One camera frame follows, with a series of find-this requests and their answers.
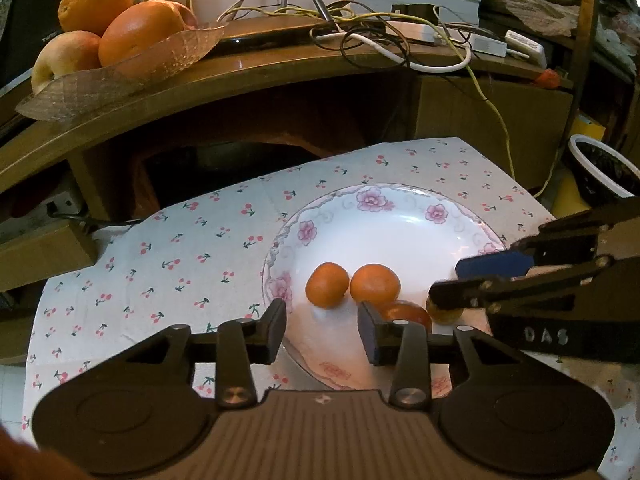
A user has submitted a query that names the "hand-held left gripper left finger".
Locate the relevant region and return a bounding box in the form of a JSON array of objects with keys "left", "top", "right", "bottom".
[{"left": 122, "top": 299, "right": 288, "bottom": 409}]

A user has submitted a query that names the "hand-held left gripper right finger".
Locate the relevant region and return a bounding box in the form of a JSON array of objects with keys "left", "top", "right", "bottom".
[{"left": 356, "top": 301, "right": 526, "bottom": 409}]

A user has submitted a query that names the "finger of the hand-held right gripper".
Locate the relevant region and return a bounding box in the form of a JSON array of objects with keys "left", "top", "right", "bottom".
[
  {"left": 428, "top": 255, "right": 617, "bottom": 312},
  {"left": 455, "top": 199, "right": 640, "bottom": 280}
]

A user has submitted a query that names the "small yellow-brown fruit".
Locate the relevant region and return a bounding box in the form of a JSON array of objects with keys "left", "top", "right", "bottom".
[{"left": 426, "top": 299, "right": 462, "bottom": 325}]

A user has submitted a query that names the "floral white plate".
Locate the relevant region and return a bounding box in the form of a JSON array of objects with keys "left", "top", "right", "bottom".
[{"left": 261, "top": 183, "right": 511, "bottom": 392}]

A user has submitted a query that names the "dark red-brown fruit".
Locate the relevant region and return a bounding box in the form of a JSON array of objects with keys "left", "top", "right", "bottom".
[{"left": 377, "top": 300, "right": 433, "bottom": 333}]

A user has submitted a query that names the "small orange tangerine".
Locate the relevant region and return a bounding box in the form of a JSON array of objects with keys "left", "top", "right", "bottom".
[
  {"left": 349, "top": 263, "right": 402, "bottom": 306},
  {"left": 305, "top": 262, "right": 350, "bottom": 309}
]

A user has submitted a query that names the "cherry print cloth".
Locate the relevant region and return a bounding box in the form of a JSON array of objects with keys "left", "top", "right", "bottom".
[{"left": 20, "top": 136, "right": 640, "bottom": 480}]

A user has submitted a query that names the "black bowl white rim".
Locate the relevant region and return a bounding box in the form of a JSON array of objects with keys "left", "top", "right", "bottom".
[{"left": 567, "top": 134, "right": 640, "bottom": 209}]

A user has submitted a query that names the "white power adapter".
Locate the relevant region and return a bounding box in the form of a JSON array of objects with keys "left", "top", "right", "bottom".
[{"left": 467, "top": 32, "right": 510, "bottom": 59}]

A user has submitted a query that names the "flat white power strip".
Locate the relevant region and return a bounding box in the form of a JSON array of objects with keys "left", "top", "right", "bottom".
[{"left": 385, "top": 21, "right": 442, "bottom": 44}]

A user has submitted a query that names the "black power adapter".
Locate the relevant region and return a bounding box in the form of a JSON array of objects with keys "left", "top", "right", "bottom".
[{"left": 391, "top": 4, "right": 436, "bottom": 23}]

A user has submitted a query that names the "clear glass fruit bowl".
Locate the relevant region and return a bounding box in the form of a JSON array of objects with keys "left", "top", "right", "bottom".
[{"left": 14, "top": 20, "right": 231, "bottom": 122}]

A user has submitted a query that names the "large orange grapefruit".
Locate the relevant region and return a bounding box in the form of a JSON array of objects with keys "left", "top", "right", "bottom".
[{"left": 98, "top": 0, "right": 198, "bottom": 68}]

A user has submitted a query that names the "yellow-red apple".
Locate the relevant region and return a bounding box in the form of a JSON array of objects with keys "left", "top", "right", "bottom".
[{"left": 31, "top": 31, "right": 103, "bottom": 95}]

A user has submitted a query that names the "round orange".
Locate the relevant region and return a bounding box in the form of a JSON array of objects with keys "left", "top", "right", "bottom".
[{"left": 57, "top": 0, "right": 135, "bottom": 37}]

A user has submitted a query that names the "black monitor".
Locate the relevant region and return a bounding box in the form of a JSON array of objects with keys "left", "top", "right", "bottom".
[{"left": 0, "top": 0, "right": 87, "bottom": 92}]

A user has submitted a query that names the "white cable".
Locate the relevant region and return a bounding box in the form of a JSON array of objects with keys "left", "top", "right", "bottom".
[{"left": 312, "top": 30, "right": 473, "bottom": 74}]

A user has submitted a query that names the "white wall socket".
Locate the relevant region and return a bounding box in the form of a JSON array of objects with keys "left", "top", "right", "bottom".
[{"left": 46, "top": 191, "right": 85, "bottom": 217}]

